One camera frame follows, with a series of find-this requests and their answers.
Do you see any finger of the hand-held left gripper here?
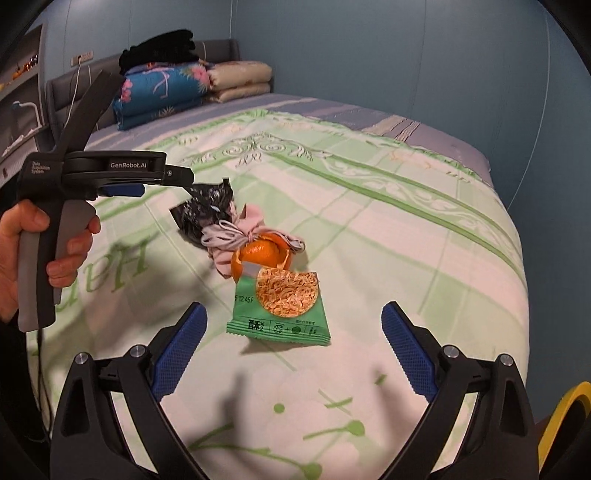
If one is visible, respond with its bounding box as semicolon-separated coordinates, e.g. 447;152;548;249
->
102;184;145;198
164;165;195;189

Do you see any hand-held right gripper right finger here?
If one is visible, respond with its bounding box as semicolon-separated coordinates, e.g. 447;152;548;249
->
381;301;540;480

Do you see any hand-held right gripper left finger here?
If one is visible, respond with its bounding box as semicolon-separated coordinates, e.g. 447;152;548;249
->
50;302;208;480

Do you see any black printed wrapper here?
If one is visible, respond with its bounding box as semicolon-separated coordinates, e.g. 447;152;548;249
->
168;179;237;243

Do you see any pink face mask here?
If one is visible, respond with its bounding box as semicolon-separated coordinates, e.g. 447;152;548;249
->
201;203;306;279

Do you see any green snack packet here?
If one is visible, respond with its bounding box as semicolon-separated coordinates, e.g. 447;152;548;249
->
226;268;332;347

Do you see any orange round wrapper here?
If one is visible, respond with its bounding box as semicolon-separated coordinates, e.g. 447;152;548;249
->
230;233;296;283

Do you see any yellow-rimmed brown bin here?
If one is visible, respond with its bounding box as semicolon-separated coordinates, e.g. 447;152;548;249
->
536;381;591;480

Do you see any person's left hand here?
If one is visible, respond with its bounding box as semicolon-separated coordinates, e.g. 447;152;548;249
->
0;200;101;324

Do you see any grey headboard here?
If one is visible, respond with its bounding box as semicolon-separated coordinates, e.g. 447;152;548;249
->
45;39;241;139

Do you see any blue floral folded blanket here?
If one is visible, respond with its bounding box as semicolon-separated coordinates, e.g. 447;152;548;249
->
113;62;213;131

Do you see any beige folded blanket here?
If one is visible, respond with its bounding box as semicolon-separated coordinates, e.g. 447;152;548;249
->
205;61;274;104

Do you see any green printed blanket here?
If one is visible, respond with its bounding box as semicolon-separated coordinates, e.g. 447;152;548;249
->
25;107;529;480

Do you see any black clothes pile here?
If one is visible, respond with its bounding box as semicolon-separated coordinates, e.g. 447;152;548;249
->
119;29;208;75

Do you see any bed with striped sheet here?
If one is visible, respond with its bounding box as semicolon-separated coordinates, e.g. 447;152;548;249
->
88;92;492;185

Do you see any white charging cable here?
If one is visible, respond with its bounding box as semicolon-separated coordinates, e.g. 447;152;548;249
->
65;58;84;130

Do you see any wall shelf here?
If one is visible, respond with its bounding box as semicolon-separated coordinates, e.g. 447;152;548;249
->
0;23;47;185

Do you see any black cable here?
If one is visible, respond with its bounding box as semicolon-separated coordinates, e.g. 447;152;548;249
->
32;327;54;435

